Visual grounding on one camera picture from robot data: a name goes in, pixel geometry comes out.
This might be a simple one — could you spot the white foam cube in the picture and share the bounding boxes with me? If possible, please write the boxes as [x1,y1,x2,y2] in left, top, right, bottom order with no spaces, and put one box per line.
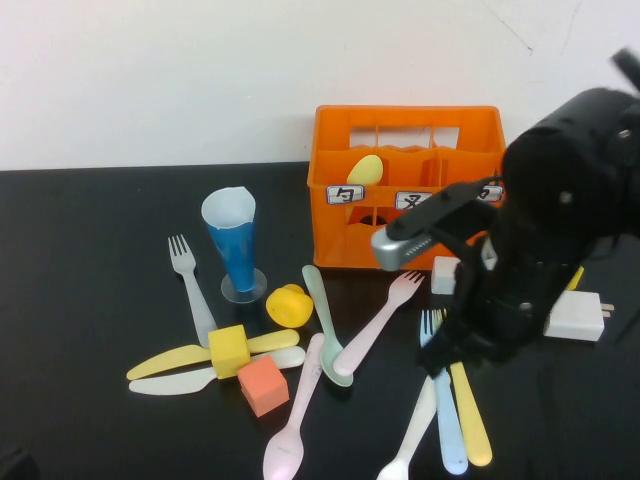
[430,255,464,295]

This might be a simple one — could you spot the white power adapter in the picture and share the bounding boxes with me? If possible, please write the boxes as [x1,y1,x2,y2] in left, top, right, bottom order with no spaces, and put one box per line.
[542,291,615,342]

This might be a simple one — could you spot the pink plastic fork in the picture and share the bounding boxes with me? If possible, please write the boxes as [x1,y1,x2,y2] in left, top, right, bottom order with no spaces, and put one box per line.
[332,270,425,377]

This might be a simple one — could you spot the yellow plastic spoon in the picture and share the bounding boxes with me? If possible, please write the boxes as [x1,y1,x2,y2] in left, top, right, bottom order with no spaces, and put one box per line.
[346,154,385,187]

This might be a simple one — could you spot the yellow round plastic cap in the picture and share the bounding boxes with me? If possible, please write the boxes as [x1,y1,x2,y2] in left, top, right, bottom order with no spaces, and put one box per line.
[265,283,315,329]

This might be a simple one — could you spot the white plastic spoon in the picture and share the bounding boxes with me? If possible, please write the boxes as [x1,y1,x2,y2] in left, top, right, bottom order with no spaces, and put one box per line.
[375,374,439,480]

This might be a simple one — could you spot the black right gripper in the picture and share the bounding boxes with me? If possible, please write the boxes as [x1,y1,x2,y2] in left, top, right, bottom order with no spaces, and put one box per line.
[417,233,587,377]

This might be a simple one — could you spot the yellow plastic knife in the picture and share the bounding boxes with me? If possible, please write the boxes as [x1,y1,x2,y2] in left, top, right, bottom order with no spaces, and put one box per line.
[126,329,300,381]

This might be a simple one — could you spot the paper label reading 叉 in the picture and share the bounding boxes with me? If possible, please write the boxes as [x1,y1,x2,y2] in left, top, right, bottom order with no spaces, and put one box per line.
[394,191,434,211]

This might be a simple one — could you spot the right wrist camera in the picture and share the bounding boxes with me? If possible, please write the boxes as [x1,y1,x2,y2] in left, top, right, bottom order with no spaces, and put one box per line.
[370,177,504,271]

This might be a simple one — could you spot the blue plastic fork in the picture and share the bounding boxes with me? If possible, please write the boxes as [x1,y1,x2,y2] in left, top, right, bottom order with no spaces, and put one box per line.
[418,309,469,475]

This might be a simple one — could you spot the orange plastic cutlery holder crate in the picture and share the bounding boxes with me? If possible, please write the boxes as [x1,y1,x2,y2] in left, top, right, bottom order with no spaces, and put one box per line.
[305,104,515,274]

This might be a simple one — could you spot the green plastic spoon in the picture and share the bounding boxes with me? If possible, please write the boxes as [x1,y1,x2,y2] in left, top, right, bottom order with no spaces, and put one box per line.
[301,264,355,389]

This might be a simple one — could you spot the pink plastic spoon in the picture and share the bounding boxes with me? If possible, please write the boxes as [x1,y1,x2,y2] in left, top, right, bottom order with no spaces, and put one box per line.
[262,332,326,480]

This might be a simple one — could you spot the white plastic knife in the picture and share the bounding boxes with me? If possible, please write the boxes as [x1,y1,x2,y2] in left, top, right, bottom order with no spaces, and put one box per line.
[128,345,307,396]

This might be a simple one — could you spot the blue white cone cup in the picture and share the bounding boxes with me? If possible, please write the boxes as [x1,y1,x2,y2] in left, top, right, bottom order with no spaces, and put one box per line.
[200,186,269,304]

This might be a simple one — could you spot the grey plastic fork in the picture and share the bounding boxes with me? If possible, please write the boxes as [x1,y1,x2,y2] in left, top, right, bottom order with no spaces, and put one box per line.
[168,234,220,350]

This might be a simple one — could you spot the yellow plastic fork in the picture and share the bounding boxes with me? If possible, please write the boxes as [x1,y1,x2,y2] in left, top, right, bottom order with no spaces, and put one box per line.
[432,308,494,467]

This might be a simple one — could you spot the orange foam cube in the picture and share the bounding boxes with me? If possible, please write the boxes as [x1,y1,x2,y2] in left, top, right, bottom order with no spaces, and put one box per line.
[237,355,291,418]

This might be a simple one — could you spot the paper label reading 勺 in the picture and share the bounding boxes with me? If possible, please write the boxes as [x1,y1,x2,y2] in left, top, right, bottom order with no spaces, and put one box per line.
[326,184,366,206]

